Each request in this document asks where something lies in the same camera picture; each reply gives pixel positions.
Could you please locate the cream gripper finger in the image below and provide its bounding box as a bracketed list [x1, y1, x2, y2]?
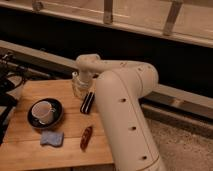
[76, 91, 88, 100]

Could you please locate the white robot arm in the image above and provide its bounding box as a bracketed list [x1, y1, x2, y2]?
[73, 54, 166, 171]

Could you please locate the small clear bottle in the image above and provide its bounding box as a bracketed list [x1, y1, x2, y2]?
[72, 71, 78, 87]

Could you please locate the black saucer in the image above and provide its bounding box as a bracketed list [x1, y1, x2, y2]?
[27, 98, 63, 130]

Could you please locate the white cup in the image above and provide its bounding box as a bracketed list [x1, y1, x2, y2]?
[31, 101, 56, 124]

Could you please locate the blue sponge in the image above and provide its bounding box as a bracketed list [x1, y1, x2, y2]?
[40, 131, 64, 147]

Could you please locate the round metal window knob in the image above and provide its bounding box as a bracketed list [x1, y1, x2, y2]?
[32, 0, 43, 11]

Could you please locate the black cables and equipment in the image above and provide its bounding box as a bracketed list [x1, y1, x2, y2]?
[0, 52, 28, 146]

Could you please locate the metal window bracket centre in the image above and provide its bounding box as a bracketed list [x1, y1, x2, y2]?
[103, 0, 113, 24]

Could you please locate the metal window bracket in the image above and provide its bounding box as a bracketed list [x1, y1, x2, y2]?
[103, 0, 113, 24]
[163, 0, 183, 36]

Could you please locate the metal window bracket right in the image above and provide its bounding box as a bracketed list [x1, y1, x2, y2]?
[163, 0, 183, 36]

